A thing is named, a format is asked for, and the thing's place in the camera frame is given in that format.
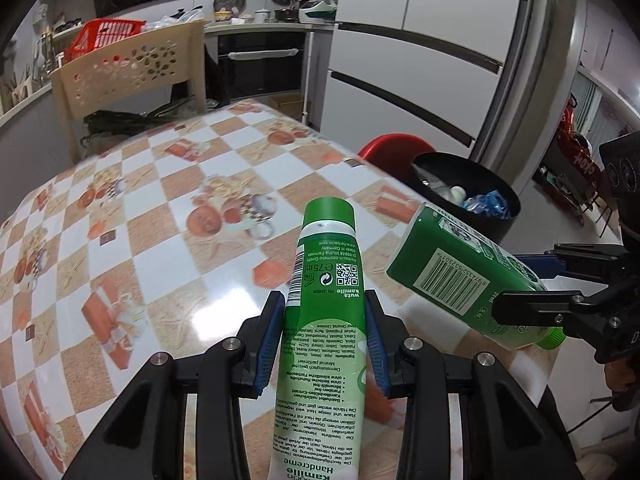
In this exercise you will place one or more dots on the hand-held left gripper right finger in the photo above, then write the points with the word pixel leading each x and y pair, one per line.
pixel 376 342

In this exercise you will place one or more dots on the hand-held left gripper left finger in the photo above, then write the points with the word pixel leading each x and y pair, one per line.
pixel 270 342

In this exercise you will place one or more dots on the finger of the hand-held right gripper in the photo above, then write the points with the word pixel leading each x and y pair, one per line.
pixel 530 310
pixel 542 266

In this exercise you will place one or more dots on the green white tube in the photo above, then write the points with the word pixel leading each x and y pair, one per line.
pixel 320 310

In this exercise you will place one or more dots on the blue plastic bag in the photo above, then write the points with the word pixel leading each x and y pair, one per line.
pixel 487 202

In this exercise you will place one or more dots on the green bottle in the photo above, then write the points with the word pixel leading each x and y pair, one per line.
pixel 450 270

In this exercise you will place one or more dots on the black bin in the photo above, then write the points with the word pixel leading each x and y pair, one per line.
pixel 480 175

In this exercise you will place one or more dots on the person's right forearm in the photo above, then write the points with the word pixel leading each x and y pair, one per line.
pixel 622 385

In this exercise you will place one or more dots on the red printed cloth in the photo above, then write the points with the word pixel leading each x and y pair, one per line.
pixel 575 160

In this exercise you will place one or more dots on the red plastic stool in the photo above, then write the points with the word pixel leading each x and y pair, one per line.
pixel 390 147

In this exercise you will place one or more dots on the white refrigerator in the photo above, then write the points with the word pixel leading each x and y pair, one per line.
pixel 400 85

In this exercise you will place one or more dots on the cardboard box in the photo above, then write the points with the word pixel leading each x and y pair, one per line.
pixel 287 105

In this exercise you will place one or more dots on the green vegetables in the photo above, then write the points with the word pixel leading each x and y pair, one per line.
pixel 130 120

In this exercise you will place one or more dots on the black built-in oven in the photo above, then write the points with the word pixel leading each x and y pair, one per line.
pixel 260 75

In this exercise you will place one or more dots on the beige plastic chair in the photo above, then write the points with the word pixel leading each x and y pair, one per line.
pixel 125 67

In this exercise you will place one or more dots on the white green kitchen appliance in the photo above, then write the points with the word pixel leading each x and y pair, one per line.
pixel 317 10

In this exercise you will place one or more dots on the round patterned plate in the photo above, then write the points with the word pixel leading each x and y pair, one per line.
pixel 230 0

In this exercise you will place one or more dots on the red plastic basket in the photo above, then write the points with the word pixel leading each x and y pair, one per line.
pixel 100 35

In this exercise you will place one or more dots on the sliding door frame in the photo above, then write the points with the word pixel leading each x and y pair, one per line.
pixel 550 60

